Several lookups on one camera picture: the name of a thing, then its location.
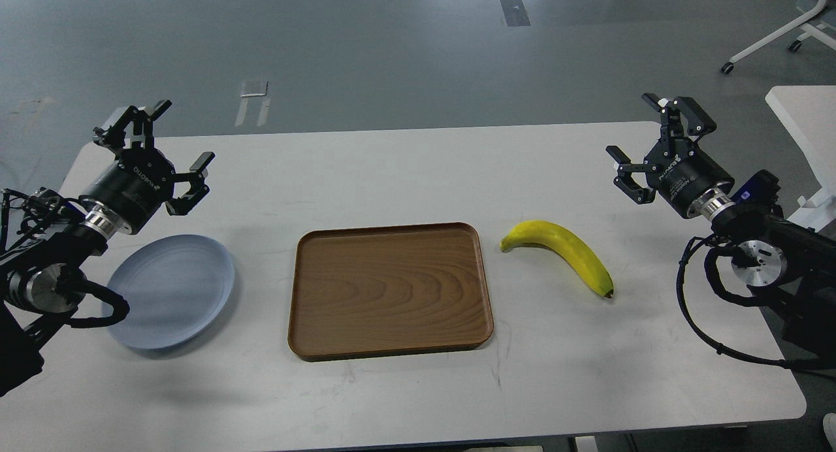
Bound white rolling chair base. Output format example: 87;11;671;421
718;0;835;75

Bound white side table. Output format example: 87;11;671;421
765;85;835;231

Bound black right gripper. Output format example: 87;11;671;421
605;93;735;219

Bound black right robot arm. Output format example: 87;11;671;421
606;93;834;370

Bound yellow banana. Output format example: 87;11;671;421
499;220;615;299

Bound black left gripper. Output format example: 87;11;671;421
80;100;216;234

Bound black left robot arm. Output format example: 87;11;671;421
1;100;215;395

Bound light blue plate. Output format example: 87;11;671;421
107;234;236;350

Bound brown wooden tray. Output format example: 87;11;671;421
287;222;494;362

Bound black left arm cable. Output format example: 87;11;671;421
59;281;130;329

